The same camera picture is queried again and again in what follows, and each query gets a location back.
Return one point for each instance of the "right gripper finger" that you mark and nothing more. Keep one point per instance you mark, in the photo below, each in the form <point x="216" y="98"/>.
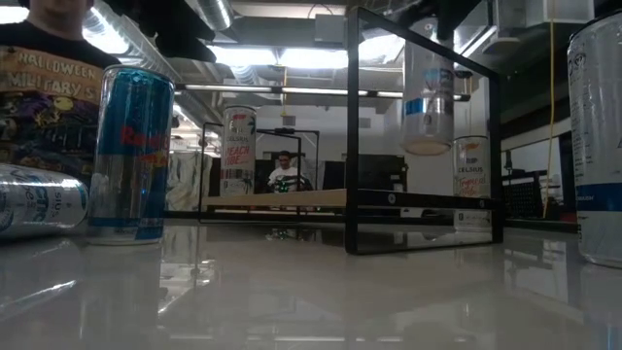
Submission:
<point x="445" y="26"/>

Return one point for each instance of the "Celsius Arctic Vibe can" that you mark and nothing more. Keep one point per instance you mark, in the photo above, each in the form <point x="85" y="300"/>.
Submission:
<point x="39" y="201"/>
<point x="427" y="112"/>
<point x="597" y="146"/>

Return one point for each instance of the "Celsius Peach Vibe can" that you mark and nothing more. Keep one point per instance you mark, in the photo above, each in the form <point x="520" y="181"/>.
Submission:
<point x="238" y="150"/>

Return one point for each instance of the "blue silver Red Bull can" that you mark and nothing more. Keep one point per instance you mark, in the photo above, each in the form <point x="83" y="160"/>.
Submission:
<point x="131" y="160"/>

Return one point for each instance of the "Celsius Tropical Vibe can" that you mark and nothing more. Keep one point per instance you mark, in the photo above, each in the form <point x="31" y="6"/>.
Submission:
<point x="471" y="167"/>

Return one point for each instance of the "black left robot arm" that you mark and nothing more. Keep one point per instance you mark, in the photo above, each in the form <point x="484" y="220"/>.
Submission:
<point x="146" y="10"/>

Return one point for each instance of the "long LED light bar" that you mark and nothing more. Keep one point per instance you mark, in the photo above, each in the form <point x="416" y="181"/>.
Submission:
<point x="233" y="88"/>

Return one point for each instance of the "white ceiling air unit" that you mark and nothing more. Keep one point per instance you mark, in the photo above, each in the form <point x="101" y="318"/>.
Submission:
<point x="544" y="12"/>

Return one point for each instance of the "grey ceiling box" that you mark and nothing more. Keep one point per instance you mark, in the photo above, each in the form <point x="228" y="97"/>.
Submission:
<point x="330" y="29"/>

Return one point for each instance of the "bright ceiling light panel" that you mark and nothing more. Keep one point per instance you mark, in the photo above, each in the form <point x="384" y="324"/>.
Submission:
<point x="311" y="57"/>

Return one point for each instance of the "white plastic curtain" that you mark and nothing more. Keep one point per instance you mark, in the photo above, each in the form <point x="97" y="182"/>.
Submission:
<point x="187" y="180"/>

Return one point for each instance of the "person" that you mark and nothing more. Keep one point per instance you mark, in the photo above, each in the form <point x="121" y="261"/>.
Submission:
<point x="284" y="176"/>
<point x="48" y="97"/>

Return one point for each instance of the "black cabinet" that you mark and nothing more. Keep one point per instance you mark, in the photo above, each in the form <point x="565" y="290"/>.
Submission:
<point x="379" y="172"/>

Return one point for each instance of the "silver round air duct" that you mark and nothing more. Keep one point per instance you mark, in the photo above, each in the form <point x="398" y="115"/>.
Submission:
<point x="216" y="12"/>

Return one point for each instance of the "wooden shelf black metal frame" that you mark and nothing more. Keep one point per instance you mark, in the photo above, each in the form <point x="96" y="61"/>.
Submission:
<point x="291" y="198"/>

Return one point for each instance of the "black table frame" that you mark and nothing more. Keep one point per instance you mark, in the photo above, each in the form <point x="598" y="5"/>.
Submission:
<point x="534" y="224"/>

